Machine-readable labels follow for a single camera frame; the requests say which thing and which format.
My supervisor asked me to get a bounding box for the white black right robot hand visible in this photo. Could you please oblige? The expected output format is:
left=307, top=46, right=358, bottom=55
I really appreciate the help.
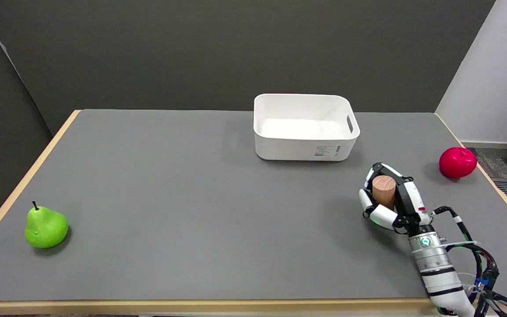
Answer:
left=359, top=162, right=436, bottom=235

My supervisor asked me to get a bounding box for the wooden cylinder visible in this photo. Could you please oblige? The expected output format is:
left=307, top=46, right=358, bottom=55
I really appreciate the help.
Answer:
left=372, top=175, right=397, bottom=210

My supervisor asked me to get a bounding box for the white plastic box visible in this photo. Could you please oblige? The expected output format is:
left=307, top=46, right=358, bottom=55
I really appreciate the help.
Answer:
left=253, top=93, right=360, bottom=162

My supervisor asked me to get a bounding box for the red apple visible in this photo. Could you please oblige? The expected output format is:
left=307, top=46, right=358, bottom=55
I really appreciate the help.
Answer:
left=439, top=147, right=478, bottom=179

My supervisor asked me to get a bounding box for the green pear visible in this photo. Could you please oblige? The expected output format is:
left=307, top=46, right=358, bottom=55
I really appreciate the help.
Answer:
left=25, top=201, right=69, bottom=249

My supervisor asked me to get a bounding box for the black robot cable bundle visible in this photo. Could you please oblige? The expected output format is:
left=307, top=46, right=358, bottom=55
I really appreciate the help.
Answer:
left=430, top=206, right=507, bottom=317

